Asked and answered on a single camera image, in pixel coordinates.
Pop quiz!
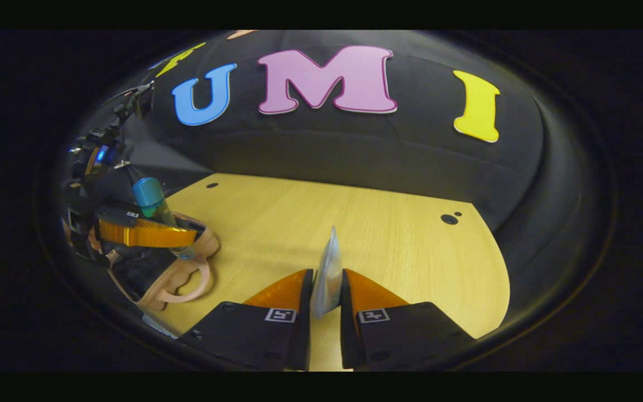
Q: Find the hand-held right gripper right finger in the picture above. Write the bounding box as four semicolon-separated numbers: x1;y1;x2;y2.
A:
339;269;476;371

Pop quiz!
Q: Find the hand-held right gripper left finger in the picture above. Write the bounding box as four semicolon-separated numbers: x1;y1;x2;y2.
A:
179;269;314;372

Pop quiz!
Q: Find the blue capped clear bottle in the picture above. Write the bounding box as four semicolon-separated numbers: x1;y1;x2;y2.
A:
132;177;195;261

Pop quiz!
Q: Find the light blue sachet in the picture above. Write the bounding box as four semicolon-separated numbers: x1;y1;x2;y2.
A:
309;226;344;319

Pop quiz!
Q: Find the pink suitcase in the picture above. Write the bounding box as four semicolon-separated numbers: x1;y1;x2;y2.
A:
92;211;222;313

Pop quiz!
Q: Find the black backdrop cloth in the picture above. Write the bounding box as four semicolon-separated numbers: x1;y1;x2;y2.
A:
68;30;612;336

